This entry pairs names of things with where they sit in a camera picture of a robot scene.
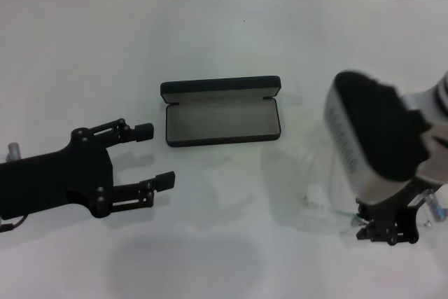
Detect clear white glasses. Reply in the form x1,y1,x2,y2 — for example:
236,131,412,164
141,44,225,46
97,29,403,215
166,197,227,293
300,186,435,237

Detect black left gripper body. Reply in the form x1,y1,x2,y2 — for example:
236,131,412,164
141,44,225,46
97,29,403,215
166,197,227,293
0,127,116,219

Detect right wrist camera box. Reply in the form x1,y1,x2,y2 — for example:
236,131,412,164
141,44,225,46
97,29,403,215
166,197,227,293
323,70,434,206

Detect silver left connector plug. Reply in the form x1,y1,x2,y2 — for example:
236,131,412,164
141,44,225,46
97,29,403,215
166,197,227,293
6,142,22,162

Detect black glasses case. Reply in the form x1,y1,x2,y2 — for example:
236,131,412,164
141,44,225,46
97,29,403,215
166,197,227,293
160,74,282,148

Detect translucent bluish right fitting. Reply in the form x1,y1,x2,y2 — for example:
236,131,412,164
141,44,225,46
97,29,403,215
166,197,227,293
421,189,448,223

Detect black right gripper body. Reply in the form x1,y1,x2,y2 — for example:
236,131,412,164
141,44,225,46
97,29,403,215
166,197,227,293
355,179,427,230

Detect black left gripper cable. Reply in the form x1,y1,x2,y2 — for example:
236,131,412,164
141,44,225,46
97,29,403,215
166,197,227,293
0,212,29,234

